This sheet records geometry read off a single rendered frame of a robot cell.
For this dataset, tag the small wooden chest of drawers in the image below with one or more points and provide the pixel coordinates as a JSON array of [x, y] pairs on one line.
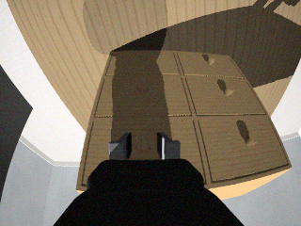
[[223, 190]]

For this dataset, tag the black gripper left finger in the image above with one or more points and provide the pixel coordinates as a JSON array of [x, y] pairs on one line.
[[122, 148]]

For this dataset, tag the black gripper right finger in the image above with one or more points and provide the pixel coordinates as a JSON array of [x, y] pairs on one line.
[[171, 149]]

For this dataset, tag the brown wooden drawer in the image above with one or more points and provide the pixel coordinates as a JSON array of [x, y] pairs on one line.
[[213, 97], [218, 66], [233, 150], [126, 63], [144, 141], [131, 96]]

